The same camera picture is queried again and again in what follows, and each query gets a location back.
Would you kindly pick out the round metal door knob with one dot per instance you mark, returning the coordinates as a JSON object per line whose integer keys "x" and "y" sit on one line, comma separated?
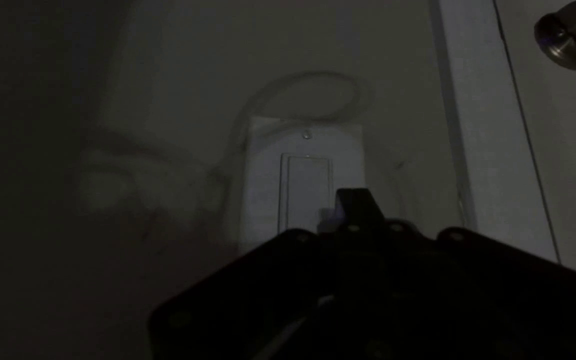
{"x": 571, "y": 33}

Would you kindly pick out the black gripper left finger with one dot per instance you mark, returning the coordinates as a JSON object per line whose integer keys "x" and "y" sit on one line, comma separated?
{"x": 260, "y": 293}

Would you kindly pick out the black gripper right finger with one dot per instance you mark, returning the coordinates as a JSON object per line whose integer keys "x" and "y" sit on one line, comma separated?
{"x": 488, "y": 293}

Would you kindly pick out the white door with deadbolt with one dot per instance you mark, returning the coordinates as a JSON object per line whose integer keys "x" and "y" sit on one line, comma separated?
{"x": 568, "y": 147}

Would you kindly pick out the white wall light switch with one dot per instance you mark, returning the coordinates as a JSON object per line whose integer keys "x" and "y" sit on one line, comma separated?
{"x": 309, "y": 180}

